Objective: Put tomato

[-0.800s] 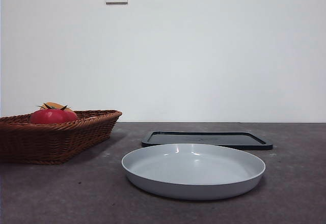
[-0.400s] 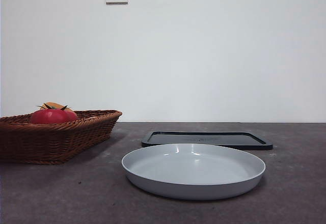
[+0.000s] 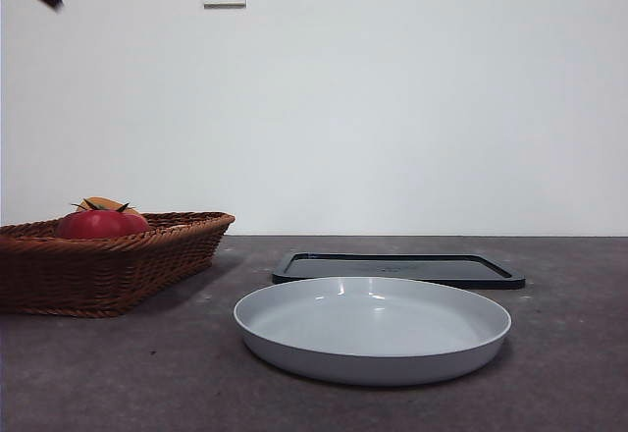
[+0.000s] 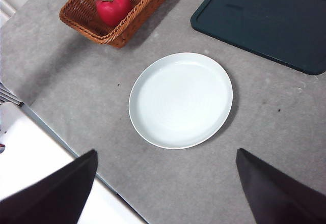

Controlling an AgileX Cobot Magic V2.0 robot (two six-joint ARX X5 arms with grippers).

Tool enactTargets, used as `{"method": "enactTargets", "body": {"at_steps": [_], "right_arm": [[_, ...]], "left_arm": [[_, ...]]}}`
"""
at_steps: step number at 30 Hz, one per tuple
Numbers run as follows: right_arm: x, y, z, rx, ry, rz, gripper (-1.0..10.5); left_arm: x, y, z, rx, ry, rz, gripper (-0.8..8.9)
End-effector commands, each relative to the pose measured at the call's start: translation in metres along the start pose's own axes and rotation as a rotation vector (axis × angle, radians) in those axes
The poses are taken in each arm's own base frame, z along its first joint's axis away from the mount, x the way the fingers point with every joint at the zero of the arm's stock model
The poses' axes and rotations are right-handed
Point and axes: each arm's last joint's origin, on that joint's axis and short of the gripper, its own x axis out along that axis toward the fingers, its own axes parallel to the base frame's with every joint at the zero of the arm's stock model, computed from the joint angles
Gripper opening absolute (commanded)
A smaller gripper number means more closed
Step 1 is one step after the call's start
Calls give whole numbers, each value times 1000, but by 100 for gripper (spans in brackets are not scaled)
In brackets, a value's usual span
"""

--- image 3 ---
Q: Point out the red tomato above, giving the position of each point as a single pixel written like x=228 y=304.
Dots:
x=98 y=226

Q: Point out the brown wicker basket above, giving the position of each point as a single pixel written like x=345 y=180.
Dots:
x=98 y=275

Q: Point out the black rectangular tray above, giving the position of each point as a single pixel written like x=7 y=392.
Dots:
x=441 y=270

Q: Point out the grey round plate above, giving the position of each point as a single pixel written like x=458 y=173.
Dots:
x=368 y=324

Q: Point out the orange-brown potato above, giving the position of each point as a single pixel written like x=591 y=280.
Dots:
x=105 y=203

